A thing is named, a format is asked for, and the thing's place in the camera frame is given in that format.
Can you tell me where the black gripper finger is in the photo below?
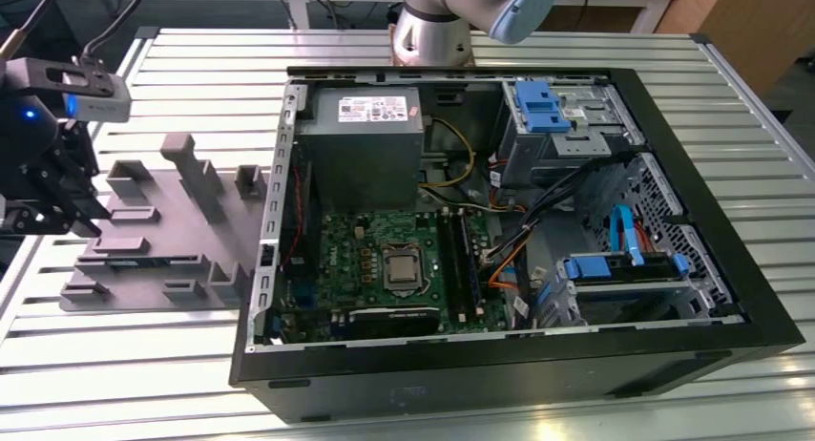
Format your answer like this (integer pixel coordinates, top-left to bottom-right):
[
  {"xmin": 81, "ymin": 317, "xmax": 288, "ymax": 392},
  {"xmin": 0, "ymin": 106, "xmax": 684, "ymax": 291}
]
[
  {"xmin": 0, "ymin": 197, "xmax": 104, "ymax": 239},
  {"xmin": 38, "ymin": 120, "xmax": 113, "ymax": 221}
]

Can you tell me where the green RAM stick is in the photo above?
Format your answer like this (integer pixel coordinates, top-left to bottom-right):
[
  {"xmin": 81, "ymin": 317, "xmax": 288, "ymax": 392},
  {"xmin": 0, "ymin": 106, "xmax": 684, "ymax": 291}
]
[{"xmin": 78, "ymin": 255, "xmax": 197, "ymax": 266}]

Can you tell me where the black RAM slot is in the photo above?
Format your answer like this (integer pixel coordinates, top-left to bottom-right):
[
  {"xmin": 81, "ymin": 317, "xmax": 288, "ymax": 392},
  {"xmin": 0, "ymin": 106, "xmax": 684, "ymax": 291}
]
[{"xmin": 436, "ymin": 210, "xmax": 467, "ymax": 321}]

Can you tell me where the grey parts rack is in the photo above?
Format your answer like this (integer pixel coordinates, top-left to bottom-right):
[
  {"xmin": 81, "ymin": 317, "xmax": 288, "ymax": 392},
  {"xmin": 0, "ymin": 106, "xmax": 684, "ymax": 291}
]
[{"xmin": 57, "ymin": 133, "xmax": 266, "ymax": 313}]

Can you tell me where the grey power supply unit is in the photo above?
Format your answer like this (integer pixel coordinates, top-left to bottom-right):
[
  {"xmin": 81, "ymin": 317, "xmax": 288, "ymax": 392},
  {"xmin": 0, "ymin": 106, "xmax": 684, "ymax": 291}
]
[{"xmin": 296, "ymin": 86, "xmax": 427, "ymax": 214}]

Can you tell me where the green motherboard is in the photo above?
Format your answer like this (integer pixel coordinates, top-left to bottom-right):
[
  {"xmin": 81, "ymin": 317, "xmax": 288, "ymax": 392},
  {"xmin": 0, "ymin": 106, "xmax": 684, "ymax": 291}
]
[{"xmin": 278, "ymin": 209, "xmax": 511, "ymax": 343}]

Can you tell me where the silver CPU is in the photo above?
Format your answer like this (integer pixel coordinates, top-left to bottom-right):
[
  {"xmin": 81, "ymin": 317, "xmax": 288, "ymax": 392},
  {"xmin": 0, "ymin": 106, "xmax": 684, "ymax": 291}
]
[{"xmin": 385, "ymin": 256, "xmax": 423, "ymax": 288}]

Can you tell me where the CPU socket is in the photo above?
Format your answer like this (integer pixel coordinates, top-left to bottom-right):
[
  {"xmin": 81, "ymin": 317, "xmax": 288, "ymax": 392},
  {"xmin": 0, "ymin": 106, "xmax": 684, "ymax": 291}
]
[{"xmin": 379, "ymin": 241, "xmax": 432, "ymax": 299}]

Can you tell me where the black graphics card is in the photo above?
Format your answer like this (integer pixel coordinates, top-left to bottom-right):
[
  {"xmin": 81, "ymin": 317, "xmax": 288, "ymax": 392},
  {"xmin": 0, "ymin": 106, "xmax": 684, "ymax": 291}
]
[{"xmin": 347, "ymin": 305, "xmax": 443, "ymax": 341}]

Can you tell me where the black PC case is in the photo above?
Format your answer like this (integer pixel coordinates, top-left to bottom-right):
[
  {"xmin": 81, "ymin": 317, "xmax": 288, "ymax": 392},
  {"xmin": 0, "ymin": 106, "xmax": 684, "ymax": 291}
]
[{"xmin": 228, "ymin": 66, "xmax": 807, "ymax": 424}]

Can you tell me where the blue plastic drive latch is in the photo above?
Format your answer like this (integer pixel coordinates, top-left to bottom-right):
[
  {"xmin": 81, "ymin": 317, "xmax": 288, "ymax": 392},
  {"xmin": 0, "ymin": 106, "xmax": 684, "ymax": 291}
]
[
  {"xmin": 516, "ymin": 80, "xmax": 561, "ymax": 114},
  {"xmin": 525, "ymin": 110, "xmax": 572, "ymax": 134}
]

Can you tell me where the silver drive cage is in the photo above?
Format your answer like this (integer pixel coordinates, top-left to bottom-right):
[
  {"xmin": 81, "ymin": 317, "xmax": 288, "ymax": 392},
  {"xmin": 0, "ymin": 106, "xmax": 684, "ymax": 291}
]
[{"xmin": 497, "ymin": 77, "xmax": 645, "ymax": 190}]

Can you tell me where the hard disk in blue carrier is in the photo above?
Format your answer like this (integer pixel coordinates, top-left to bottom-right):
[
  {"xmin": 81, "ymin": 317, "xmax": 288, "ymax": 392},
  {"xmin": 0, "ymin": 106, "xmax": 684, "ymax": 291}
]
[{"xmin": 563, "ymin": 250, "xmax": 689, "ymax": 284}]

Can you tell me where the silver disk bay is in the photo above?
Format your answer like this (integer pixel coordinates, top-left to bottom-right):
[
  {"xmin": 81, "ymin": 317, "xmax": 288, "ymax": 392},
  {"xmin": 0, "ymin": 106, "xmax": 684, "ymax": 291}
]
[{"xmin": 533, "ymin": 257, "xmax": 747, "ymax": 328}]

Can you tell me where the wooden cabinet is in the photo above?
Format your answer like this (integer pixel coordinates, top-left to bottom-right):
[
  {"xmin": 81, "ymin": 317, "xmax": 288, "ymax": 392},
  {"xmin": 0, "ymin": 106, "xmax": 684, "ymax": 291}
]
[{"xmin": 659, "ymin": 0, "xmax": 815, "ymax": 111}]

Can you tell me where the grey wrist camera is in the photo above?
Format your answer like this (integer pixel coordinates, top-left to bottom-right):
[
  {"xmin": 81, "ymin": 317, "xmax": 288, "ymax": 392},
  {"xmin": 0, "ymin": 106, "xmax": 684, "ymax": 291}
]
[{"xmin": 4, "ymin": 56, "xmax": 133, "ymax": 124}]

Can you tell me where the black camera cable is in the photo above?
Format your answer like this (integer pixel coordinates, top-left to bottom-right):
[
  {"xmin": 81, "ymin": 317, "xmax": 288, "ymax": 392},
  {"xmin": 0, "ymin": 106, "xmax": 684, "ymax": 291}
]
[
  {"xmin": 80, "ymin": 0, "xmax": 154, "ymax": 63},
  {"xmin": 0, "ymin": 0, "xmax": 66, "ymax": 60}
]

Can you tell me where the red twisted wire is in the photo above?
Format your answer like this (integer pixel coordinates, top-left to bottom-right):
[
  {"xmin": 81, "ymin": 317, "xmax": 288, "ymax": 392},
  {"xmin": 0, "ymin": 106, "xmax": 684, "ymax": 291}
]
[{"xmin": 284, "ymin": 167, "xmax": 308, "ymax": 262}]

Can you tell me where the yellow wire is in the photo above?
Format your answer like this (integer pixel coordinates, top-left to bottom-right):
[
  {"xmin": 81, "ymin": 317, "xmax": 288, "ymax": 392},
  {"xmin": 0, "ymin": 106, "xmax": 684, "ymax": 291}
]
[{"xmin": 416, "ymin": 117, "xmax": 477, "ymax": 190}]

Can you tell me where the orange wire bundle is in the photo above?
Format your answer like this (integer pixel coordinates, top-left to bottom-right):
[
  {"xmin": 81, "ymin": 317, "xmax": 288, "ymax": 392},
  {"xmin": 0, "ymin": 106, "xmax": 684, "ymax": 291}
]
[{"xmin": 487, "ymin": 240, "xmax": 535, "ymax": 290}]

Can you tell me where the black cable bundle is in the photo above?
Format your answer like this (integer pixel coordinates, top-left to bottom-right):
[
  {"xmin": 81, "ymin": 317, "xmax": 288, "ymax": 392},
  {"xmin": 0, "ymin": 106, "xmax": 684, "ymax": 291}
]
[{"xmin": 487, "ymin": 152, "xmax": 639, "ymax": 265}]

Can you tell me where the blue flat wire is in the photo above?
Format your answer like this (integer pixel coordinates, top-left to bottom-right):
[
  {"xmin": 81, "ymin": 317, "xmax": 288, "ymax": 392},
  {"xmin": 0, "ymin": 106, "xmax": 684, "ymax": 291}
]
[{"xmin": 608, "ymin": 204, "xmax": 645, "ymax": 265}]

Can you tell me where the red disk wire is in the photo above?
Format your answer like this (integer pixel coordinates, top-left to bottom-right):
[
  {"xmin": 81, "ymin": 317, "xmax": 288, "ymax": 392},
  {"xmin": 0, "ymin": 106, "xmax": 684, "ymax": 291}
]
[{"xmin": 635, "ymin": 219, "xmax": 655, "ymax": 257}]

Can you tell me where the white frame desk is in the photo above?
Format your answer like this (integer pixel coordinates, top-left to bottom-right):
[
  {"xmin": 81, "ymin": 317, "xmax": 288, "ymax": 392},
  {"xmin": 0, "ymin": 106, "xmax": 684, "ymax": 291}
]
[{"xmin": 0, "ymin": 0, "xmax": 687, "ymax": 34}]

